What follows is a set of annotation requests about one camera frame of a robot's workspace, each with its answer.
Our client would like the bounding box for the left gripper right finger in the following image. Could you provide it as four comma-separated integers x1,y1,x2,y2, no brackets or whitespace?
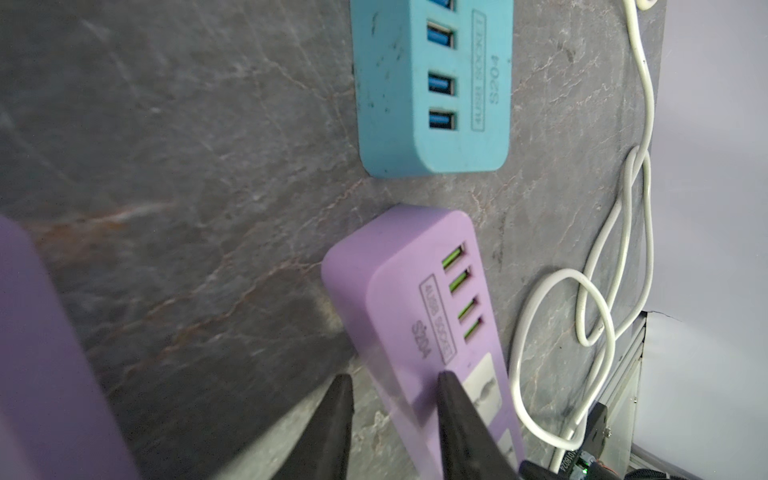
436,371,519,479

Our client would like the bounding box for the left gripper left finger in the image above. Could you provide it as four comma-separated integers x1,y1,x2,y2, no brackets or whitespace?
273,374,354,480

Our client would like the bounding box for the purple power strip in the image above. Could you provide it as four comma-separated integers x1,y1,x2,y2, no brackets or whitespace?
321,204,524,479
1,218,140,479

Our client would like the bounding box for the teal power strip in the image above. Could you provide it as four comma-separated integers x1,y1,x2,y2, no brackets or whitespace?
350,0,514,179

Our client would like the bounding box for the white cable of right strip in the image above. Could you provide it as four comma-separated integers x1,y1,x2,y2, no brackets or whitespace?
508,0,656,475

